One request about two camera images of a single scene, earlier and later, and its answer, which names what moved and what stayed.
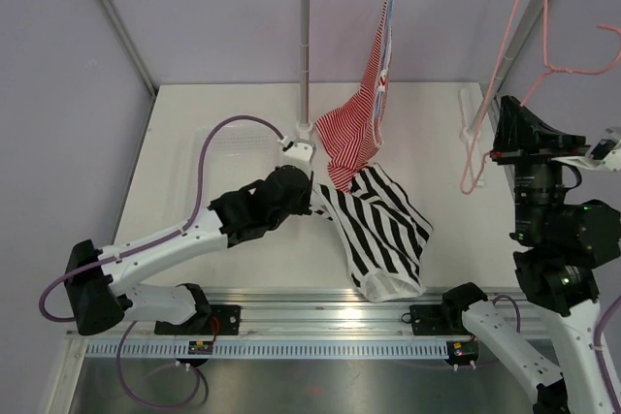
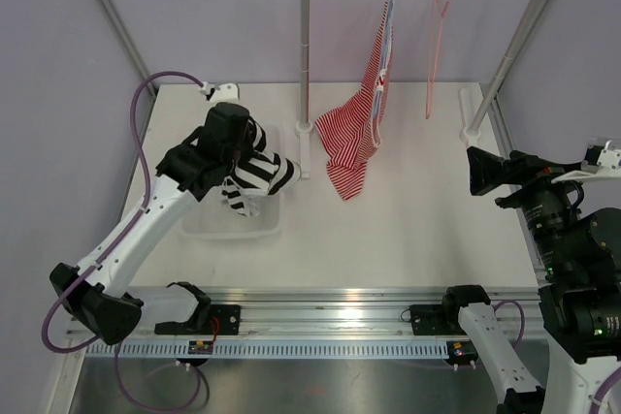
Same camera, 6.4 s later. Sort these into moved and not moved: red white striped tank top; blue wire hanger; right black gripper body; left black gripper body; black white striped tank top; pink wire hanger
Moved: right black gripper body; pink wire hanger; left black gripper body; black white striped tank top
Not moved: red white striped tank top; blue wire hanger
